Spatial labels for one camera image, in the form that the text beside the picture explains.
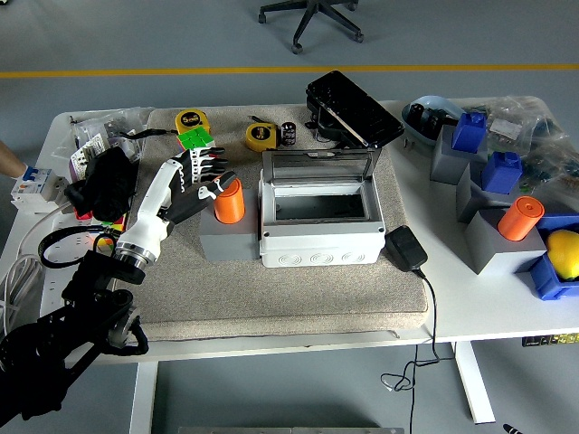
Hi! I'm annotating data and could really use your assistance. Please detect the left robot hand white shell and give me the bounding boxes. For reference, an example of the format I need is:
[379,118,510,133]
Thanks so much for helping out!
[118,145,239,255]

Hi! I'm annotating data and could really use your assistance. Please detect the orange cylinder battery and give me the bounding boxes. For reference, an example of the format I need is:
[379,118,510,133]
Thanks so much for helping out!
[497,195,546,243]
[213,177,246,225]

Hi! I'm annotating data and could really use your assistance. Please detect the smoky transparent box lid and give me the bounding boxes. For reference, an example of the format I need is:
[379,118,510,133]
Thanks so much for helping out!
[261,148,379,186]

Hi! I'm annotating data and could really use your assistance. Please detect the white plastic junction box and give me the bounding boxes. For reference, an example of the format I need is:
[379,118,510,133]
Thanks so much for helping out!
[257,174,386,269]

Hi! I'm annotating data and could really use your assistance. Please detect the rubik's cube multicoloured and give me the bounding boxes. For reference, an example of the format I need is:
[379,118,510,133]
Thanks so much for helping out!
[88,216,128,254]

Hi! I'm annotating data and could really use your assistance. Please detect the black cloth bundle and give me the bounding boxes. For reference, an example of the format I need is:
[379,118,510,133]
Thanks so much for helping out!
[62,146,139,223]

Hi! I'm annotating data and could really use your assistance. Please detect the white table leg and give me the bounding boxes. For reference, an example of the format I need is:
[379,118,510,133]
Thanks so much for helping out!
[129,361,159,434]
[454,341,498,425]

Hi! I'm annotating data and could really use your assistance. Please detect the grey block holder round hole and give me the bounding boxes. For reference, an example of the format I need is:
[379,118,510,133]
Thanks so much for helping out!
[198,205,261,262]

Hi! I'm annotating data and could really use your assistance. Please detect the rubik's cube green face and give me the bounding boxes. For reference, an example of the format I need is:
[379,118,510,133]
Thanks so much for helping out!
[176,127,216,153]

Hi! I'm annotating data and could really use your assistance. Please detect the white purple packaged socket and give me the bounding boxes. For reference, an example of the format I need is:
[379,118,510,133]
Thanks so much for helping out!
[67,133,114,182]

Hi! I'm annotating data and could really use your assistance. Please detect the black table control panel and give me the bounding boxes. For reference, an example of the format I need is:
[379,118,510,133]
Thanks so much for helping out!
[521,333,579,348]

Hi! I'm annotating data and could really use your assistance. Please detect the clear bag of metal parts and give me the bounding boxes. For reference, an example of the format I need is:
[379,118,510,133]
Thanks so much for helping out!
[49,107,155,164]

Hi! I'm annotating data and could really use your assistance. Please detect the white circuit breaker blue switches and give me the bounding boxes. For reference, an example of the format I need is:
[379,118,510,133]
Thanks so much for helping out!
[9,165,70,214]

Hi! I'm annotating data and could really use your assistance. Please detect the white power strip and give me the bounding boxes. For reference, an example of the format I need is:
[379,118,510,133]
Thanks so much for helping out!
[39,212,119,318]

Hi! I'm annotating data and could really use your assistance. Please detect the beige fabric mat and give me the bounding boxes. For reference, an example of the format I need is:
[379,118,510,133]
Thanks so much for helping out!
[107,104,430,343]

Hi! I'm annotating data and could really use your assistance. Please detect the blue plastic bin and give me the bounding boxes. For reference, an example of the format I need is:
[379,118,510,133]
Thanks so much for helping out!
[515,212,579,302]

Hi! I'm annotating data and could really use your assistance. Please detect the black capacitor silver print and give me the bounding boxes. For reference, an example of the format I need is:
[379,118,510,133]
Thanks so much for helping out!
[280,120,299,148]

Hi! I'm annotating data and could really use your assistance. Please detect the black power adapter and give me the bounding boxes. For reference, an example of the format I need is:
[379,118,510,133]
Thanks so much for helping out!
[384,224,429,273]

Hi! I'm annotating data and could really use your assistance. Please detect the black plastic case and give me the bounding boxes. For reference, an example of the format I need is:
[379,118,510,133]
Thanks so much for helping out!
[305,70,406,154]

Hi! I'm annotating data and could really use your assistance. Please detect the black office chair base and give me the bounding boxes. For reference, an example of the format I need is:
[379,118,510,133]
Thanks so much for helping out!
[257,0,365,55]

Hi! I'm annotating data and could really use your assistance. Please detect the blue plastic block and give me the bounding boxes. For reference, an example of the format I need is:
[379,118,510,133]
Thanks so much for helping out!
[479,151,524,193]
[451,111,488,153]

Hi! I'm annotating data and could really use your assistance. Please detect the clear bag of components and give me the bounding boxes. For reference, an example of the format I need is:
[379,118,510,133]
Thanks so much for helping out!
[517,133,579,213]

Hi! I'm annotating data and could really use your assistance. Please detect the light blue bowl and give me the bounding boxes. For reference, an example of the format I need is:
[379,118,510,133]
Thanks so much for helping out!
[401,94,467,148]

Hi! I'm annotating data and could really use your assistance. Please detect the clear bag with white label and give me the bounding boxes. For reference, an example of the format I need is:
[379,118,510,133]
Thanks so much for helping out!
[460,95,566,153]

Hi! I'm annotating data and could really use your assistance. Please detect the yellow tape measure black strap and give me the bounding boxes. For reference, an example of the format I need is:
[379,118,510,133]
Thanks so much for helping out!
[118,108,213,139]

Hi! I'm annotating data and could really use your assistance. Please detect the black adapter cord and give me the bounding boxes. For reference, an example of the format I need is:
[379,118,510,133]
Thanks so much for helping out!
[379,266,453,434]

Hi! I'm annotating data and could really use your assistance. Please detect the white power cable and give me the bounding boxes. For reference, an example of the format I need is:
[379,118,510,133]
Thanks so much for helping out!
[0,201,74,336]

